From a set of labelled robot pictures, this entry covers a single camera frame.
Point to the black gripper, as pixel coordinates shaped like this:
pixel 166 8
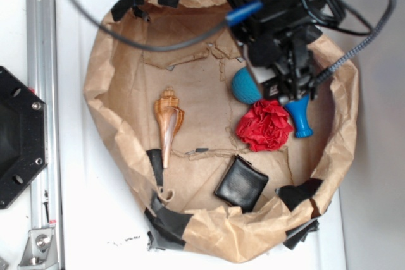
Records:
pixel 274 43

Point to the crumpled red paper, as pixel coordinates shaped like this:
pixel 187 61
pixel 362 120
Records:
pixel 265 127

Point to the teal foam ball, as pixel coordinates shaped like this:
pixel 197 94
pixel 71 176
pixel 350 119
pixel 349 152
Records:
pixel 244 88

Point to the brown paper bag tray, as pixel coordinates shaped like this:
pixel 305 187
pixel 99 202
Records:
pixel 179 202

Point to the tan spiral seashell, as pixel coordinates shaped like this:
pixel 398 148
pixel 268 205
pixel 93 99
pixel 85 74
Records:
pixel 169 117

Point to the black leather pouch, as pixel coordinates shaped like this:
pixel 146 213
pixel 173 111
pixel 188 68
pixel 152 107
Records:
pixel 241 185

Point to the aluminium extrusion rail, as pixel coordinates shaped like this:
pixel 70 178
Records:
pixel 45 189

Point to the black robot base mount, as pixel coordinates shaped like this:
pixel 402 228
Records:
pixel 23 137

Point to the metal corner bracket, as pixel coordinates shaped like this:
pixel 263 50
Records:
pixel 40 250

